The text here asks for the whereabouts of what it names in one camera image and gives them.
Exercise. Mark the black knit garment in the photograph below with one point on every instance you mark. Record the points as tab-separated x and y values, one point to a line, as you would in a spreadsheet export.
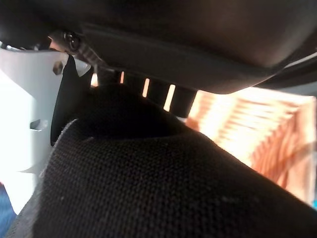
148	178

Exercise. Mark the wicker laundry basket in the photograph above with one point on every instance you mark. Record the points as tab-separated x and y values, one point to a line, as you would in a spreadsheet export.
267	138

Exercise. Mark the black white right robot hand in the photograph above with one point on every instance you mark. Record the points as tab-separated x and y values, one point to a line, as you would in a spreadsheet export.
173	37

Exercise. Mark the blue garment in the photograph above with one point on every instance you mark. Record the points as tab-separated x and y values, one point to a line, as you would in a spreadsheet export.
5	213

